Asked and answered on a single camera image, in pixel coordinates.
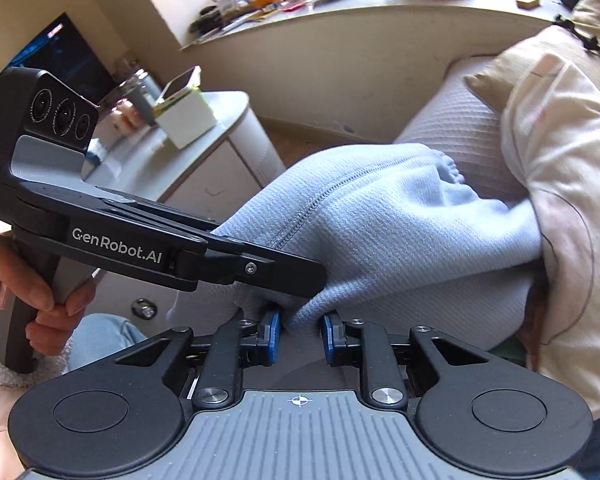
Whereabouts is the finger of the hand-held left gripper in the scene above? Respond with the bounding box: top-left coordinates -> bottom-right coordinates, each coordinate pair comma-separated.
176,232 -> 329,302

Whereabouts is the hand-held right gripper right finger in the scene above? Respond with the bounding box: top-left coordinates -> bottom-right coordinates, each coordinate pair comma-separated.
320,309 -> 487,407

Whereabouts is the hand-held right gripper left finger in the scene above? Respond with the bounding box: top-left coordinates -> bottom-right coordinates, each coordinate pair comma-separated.
114,307 -> 282,409

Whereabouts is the light blue fleece garment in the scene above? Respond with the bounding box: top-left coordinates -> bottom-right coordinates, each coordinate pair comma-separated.
166,142 -> 548,352

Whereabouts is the person's left forearm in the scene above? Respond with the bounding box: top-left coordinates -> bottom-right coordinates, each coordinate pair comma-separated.
0,337 -> 72,480

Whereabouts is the person's left hand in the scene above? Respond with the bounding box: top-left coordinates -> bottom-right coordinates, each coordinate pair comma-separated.
0,232 -> 97,357

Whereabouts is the pack of small drink bottles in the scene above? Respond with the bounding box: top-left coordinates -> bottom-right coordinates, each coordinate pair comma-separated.
107,105 -> 146,136

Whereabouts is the person's jeans leg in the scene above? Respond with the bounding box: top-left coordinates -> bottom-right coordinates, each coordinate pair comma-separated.
69,312 -> 148,376

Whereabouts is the grey steel thermos bottle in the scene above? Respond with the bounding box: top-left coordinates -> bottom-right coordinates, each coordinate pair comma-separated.
125,72 -> 161,128

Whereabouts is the flat screen television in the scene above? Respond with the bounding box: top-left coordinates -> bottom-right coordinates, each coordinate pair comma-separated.
0,12 -> 116,126

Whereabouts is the white green tissue box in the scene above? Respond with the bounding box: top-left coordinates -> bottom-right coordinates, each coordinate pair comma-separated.
152,66 -> 218,150

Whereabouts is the curved window ledge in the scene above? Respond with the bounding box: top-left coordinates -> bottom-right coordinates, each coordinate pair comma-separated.
180,0 -> 576,143

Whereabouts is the sofa with waffle cover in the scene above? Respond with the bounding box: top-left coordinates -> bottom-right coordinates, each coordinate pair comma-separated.
395,57 -> 531,201

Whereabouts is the clear plastic bag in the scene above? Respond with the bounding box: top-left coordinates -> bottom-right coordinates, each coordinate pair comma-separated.
210,0 -> 256,16

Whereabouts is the beige pillow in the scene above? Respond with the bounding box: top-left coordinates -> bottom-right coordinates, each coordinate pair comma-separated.
462,25 -> 581,126

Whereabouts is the cream white cloth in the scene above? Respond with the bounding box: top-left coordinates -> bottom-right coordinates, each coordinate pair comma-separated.
500,0 -> 600,418

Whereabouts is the black strap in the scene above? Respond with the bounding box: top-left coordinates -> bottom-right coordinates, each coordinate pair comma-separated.
552,12 -> 600,63

